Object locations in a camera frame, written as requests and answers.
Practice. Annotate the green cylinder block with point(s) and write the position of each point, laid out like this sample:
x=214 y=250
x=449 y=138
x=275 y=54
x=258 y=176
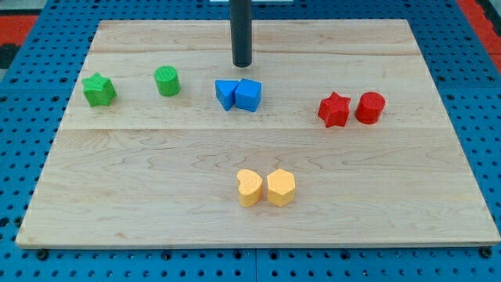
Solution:
x=166 y=78

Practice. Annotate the yellow heart block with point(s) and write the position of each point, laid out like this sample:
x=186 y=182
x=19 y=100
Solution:
x=249 y=187

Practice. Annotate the light wooden board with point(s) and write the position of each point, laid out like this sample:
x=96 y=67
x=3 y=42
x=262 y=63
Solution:
x=159 y=172

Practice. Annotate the yellow hexagon block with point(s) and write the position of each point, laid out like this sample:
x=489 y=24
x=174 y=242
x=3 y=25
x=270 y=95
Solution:
x=281 y=187

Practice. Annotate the green star block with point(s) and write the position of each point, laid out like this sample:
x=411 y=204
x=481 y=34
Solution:
x=98 y=90

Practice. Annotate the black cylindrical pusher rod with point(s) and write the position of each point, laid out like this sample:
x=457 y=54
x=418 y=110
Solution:
x=241 y=32

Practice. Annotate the blue triangle block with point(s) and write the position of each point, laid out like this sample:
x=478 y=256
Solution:
x=225 y=92

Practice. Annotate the red star block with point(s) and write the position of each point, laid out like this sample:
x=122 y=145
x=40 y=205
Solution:
x=334 y=110

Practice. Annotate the red cylinder block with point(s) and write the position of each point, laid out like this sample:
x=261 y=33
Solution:
x=370 y=107

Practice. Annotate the blue cube block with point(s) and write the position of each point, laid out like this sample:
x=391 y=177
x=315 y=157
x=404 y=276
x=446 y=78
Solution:
x=248 y=95

